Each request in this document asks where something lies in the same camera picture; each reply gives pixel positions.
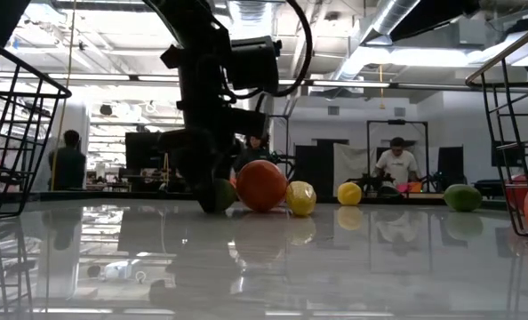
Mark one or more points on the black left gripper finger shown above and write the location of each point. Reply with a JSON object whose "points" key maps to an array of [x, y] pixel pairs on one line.
{"points": [[235, 153], [202, 164]]}

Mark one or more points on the green lime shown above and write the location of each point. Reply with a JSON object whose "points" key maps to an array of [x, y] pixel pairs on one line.
{"points": [[226, 194], [462, 197]]}

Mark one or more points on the orange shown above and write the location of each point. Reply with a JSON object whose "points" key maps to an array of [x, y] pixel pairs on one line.
{"points": [[261, 186]]}

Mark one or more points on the yellow corn cob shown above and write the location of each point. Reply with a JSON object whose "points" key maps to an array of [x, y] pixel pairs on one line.
{"points": [[300, 198]]}

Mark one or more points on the background black robot arm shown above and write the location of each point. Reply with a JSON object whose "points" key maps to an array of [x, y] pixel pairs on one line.
{"points": [[370, 182]]}

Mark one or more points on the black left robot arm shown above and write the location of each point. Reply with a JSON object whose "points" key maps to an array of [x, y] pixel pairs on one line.
{"points": [[179, 18]]}

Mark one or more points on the person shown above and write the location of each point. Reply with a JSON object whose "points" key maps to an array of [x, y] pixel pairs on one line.
{"points": [[253, 149], [68, 164], [397, 164]]}

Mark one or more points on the black monitor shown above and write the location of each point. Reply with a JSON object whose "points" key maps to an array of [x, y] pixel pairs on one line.
{"points": [[144, 151]]}

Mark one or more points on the yellow lemon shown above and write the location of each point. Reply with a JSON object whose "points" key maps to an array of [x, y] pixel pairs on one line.
{"points": [[349, 194]]}

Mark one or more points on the pink bin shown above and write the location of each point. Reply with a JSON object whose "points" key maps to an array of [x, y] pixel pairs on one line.
{"points": [[403, 187]]}

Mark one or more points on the orange bin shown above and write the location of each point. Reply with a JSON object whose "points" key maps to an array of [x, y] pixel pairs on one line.
{"points": [[415, 186]]}

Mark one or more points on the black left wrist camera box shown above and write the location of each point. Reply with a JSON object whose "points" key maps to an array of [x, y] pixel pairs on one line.
{"points": [[255, 66]]}

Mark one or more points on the black metal rig frame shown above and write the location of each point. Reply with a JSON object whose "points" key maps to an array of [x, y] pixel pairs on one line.
{"points": [[397, 121]]}

